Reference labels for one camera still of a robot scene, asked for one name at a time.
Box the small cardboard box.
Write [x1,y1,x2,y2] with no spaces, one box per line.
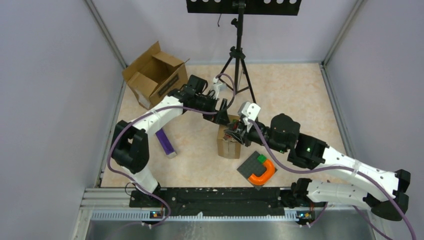
[216,125,241,159]

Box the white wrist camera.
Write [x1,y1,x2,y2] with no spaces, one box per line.
[237,101,261,132]
[212,77,227,99]

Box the grey knife holder plate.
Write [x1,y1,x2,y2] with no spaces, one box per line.
[236,151,278,191]

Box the black tripod stand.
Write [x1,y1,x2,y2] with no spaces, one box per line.
[219,0,257,103]

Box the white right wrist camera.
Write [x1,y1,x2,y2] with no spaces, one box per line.
[237,101,261,132]

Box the green block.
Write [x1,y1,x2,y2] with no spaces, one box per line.
[257,154,267,164]

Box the large cardboard express box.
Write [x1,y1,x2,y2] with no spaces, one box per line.
[122,41,188,110]

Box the black perforated tripod tray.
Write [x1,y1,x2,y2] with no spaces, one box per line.
[186,0,302,16]

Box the purple rectangular box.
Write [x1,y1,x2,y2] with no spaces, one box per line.
[155,128,177,159]

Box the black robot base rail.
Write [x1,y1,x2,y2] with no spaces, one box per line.
[129,187,325,217]

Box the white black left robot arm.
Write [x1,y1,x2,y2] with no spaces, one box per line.
[108,74,231,207]

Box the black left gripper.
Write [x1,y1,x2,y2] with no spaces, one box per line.
[194,94,230,127]

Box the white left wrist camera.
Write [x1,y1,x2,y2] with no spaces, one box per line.
[212,77,227,99]

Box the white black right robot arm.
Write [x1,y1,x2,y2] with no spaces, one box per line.
[224,113,411,221]

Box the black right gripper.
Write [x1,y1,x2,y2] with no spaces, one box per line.
[225,118,288,154]

